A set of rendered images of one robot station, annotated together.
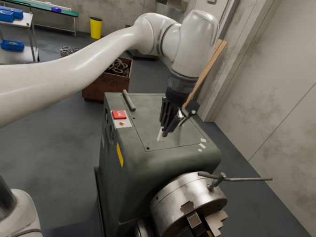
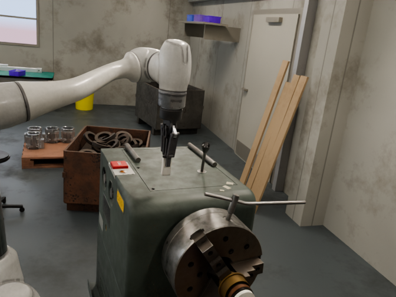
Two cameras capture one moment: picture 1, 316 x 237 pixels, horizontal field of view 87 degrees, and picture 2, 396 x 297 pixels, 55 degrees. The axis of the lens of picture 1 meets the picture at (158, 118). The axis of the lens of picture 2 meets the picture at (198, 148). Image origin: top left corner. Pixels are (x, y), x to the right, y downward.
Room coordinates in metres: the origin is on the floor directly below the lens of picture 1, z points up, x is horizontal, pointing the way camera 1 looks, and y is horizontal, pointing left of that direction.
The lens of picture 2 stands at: (-0.68, -0.32, 1.80)
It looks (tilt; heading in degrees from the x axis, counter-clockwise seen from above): 17 degrees down; 8
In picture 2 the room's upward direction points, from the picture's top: 6 degrees clockwise
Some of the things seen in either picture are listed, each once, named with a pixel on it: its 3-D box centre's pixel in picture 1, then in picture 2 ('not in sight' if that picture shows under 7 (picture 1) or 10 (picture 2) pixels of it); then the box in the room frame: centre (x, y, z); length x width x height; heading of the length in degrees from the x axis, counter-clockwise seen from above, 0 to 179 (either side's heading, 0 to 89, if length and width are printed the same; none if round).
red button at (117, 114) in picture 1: (119, 115); (119, 165); (0.66, 0.19, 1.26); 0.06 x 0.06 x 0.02; 33
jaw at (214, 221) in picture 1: (216, 218); (248, 268); (0.39, -0.36, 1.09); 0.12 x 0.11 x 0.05; 124
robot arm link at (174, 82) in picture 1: (182, 80); (172, 98); (0.50, -0.04, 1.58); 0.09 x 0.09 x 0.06
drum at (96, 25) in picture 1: (96, 28); (84, 93); (6.59, 3.25, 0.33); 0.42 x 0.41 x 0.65; 27
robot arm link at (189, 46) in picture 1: (191, 43); (172, 64); (0.51, -0.03, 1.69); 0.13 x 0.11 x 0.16; 51
